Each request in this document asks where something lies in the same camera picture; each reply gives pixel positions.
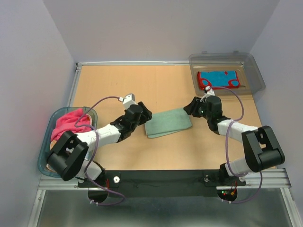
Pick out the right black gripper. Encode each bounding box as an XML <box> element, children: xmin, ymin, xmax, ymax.
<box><xmin>183</xmin><ymin>96</ymin><xmax>212</xmax><ymax>120</ymax></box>

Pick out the mint green towel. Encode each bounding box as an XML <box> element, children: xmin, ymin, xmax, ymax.
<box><xmin>144</xmin><ymin>108</ymin><xmax>193</xmax><ymax>139</ymax></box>

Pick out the red blue cat towel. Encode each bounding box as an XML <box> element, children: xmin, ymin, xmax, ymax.
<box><xmin>197</xmin><ymin>70</ymin><xmax>241</xmax><ymax>90</ymax></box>

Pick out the pink towel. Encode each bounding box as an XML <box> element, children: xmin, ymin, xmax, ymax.
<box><xmin>50</xmin><ymin>108</ymin><xmax>91</xmax><ymax>141</ymax></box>

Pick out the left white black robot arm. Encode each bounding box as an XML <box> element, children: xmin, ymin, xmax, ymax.
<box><xmin>46</xmin><ymin>102</ymin><xmax>152</xmax><ymax>186</ymax></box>

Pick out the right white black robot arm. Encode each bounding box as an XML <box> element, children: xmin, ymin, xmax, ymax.
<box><xmin>184</xmin><ymin>96</ymin><xmax>285</xmax><ymax>187</ymax></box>

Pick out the teal plastic laundry bin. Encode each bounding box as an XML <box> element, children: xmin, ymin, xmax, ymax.
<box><xmin>37</xmin><ymin>106</ymin><xmax>99</xmax><ymax>178</ymax></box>

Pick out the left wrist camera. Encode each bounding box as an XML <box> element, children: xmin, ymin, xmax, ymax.
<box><xmin>118</xmin><ymin>93</ymin><xmax>137</xmax><ymax>109</ymax></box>

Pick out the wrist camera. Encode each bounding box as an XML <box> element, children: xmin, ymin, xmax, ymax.
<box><xmin>201</xmin><ymin>86</ymin><xmax>215</xmax><ymax>100</ymax></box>
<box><xmin>118</xmin><ymin>93</ymin><xmax>137</xmax><ymax>109</ymax></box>

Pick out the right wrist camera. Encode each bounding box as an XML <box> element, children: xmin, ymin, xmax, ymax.
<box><xmin>201</xmin><ymin>86</ymin><xmax>215</xmax><ymax>100</ymax></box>

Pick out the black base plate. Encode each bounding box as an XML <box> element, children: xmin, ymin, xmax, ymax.
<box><xmin>77</xmin><ymin>161</ymin><xmax>247</xmax><ymax>206</ymax></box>

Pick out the aluminium front rail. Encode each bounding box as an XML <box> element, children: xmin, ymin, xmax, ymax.
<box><xmin>37</xmin><ymin>168</ymin><xmax>292</xmax><ymax>190</ymax></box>

